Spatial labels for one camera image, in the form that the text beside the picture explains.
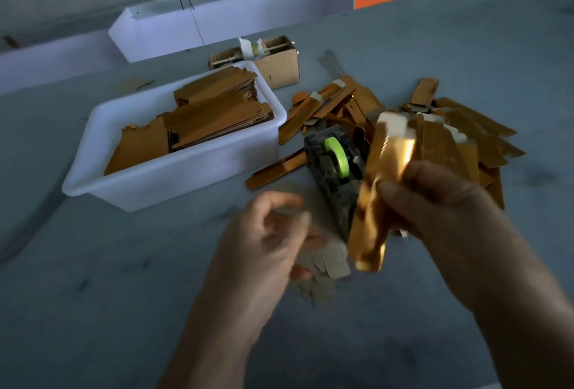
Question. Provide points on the person's right hand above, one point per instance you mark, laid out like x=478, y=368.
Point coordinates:
x=457, y=232

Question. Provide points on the pile of beige blanks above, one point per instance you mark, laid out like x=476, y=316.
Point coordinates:
x=327, y=263

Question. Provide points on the small cardboard box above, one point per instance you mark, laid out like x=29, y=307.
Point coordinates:
x=285, y=68

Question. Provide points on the green tape roll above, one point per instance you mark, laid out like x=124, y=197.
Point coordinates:
x=336, y=155

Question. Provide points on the small brown object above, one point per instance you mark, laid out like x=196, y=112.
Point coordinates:
x=10, y=41

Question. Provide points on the long white tray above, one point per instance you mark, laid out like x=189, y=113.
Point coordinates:
x=278, y=0
x=49, y=61

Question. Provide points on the white plastic bin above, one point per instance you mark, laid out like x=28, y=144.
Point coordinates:
x=170, y=182

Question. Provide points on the black tape dispenser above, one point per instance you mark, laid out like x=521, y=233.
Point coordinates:
x=327, y=187

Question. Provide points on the pile of gold boxes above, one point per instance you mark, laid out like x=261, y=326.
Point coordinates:
x=466, y=138

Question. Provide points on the person's left forearm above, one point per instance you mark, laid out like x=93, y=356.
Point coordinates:
x=215, y=353

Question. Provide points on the person's right forearm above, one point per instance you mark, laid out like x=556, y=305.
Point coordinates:
x=529, y=335

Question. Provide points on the person's left hand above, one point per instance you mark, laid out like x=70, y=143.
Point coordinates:
x=256, y=263

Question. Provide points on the gold cartons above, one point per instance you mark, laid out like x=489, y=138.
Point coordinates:
x=220, y=115

